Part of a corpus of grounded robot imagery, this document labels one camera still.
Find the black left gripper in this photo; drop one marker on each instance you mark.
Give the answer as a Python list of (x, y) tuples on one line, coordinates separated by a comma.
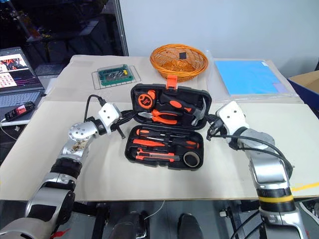
[(119, 123)]

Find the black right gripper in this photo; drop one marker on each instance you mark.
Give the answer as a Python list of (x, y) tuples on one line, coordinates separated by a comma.
[(215, 118)]

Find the short orange black screwdriver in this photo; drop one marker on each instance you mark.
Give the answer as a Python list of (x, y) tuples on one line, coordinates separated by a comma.
[(142, 132)]

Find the orange test pen screwdriver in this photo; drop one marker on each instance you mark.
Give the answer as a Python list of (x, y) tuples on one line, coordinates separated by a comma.
[(147, 142)]

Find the long orange black screwdriver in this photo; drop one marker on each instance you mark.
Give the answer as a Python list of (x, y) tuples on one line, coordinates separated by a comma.
[(187, 144)]

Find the black tool case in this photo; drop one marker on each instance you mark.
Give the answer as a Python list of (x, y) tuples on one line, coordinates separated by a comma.
[(129, 159)]

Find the orange black utility knife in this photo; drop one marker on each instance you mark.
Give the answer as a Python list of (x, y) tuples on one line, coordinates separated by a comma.
[(154, 156)]

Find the grey tape roll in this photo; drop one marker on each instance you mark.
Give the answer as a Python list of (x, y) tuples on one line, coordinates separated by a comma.
[(187, 161)]

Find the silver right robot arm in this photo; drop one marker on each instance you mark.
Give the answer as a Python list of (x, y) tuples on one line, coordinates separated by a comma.
[(269, 169)]

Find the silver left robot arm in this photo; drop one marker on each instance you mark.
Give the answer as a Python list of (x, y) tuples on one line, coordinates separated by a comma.
[(54, 189)]

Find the orange plastic block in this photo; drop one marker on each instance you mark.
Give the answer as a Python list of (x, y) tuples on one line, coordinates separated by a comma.
[(172, 82)]

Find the black orange claw hammer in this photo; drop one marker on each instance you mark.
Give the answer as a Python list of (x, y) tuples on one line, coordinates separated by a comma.
[(199, 110)]

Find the orange black tape measure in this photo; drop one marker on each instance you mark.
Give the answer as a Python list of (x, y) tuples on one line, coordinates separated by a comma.
[(145, 99)]

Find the clear plastic bag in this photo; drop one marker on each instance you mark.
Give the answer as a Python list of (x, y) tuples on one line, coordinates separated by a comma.
[(211, 89)]

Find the green screwdriver bit box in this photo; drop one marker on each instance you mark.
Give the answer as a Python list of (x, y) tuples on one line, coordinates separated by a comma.
[(114, 76), (94, 82)]

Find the orange wicker basket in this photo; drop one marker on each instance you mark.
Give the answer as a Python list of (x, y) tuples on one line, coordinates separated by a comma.
[(179, 71)]

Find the blue sheet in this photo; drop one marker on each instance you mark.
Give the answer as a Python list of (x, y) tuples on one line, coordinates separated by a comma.
[(246, 77)]

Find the black square tag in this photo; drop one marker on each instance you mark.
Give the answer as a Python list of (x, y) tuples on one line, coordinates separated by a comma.
[(182, 55)]

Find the small lilac sheet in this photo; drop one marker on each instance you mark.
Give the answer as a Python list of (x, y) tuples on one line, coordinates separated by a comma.
[(280, 88)]

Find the blue cardboard box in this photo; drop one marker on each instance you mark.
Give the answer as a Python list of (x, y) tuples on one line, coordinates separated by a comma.
[(305, 89)]

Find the dark rounded shape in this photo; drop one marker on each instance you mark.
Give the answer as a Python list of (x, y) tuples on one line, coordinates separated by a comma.
[(190, 227), (132, 225)]

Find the black smartphone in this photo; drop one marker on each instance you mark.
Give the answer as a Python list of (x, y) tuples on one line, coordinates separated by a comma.
[(18, 111)]

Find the grey laptop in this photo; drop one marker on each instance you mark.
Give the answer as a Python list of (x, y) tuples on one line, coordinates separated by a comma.
[(17, 95)]

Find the yellow tape strip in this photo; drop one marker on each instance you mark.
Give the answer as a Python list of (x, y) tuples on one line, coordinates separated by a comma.
[(306, 186)]

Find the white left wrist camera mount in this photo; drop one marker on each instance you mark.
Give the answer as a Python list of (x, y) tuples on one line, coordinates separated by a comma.
[(108, 114)]

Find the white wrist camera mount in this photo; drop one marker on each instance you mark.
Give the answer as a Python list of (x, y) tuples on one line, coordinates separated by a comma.
[(108, 114), (233, 117)]

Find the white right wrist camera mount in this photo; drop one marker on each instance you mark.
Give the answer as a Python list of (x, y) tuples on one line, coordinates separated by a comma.
[(233, 117)]

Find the silver partition post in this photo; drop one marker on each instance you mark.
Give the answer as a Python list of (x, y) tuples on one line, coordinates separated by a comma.
[(122, 27)]

